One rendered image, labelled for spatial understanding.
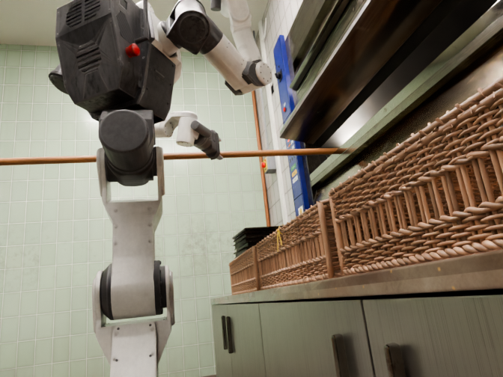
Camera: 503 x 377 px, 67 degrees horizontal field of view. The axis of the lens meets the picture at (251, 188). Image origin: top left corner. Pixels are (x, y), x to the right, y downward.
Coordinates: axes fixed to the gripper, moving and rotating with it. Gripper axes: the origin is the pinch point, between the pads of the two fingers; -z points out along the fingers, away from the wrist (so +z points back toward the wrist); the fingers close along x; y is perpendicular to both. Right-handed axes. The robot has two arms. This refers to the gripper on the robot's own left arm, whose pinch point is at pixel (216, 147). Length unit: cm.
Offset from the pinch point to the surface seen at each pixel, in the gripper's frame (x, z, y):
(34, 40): -142, -34, -163
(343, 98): -17, -24, 53
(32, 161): 1, 36, -65
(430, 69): 3, 19, 83
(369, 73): -17, -9, 65
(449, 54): 4, 26, 88
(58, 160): 1, 30, -57
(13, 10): -142, -6, -148
